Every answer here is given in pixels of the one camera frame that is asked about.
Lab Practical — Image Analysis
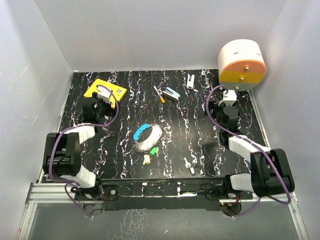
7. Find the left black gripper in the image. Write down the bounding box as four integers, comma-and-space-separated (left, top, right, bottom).
93, 92, 121, 120

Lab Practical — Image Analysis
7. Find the blue organizer handle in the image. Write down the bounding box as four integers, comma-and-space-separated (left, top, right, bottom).
133, 123, 151, 141

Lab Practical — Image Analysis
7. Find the metal key organizer with rings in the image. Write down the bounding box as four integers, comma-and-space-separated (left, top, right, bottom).
132, 124, 163, 152

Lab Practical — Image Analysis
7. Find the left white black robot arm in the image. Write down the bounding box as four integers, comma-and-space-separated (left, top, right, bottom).
42, 97, 120, 200

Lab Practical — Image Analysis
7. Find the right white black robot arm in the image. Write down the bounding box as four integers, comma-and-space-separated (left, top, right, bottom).
205, 101, 295, 204

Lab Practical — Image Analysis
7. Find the yellow notepad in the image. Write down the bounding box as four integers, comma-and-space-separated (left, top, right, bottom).
83, 78, 127, 109

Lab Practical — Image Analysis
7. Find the white plastic clip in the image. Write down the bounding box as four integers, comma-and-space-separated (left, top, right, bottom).
186, 74, 195, 90

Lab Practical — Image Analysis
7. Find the white orange yellow drum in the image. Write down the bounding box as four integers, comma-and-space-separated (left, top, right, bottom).
217, 39, 267, 92

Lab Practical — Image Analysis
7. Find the white tagged key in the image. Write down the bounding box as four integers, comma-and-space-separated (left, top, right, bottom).
183, 157, 196, 176

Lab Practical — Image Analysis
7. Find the teal white stapler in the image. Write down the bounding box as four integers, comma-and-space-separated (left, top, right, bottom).
162, 87, 181, 102

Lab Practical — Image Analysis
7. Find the white orange pen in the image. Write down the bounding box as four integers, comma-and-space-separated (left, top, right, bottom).
153, 85, 166, 104

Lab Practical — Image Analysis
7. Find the green tagged key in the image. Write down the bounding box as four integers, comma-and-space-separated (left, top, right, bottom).
149, 146, 160, 157

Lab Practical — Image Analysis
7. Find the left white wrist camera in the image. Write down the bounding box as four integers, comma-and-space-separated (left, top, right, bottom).
97, 87, 112, 104

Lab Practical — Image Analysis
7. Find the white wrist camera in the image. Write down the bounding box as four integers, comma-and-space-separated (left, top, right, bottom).
97, 87, 112, 104
218, 90, 237, 107

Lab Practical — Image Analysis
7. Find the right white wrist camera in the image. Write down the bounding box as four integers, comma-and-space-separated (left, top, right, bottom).
218, 90, 237, 107

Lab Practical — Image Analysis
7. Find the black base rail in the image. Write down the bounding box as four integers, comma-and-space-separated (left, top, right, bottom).
71, 177, 253, 211

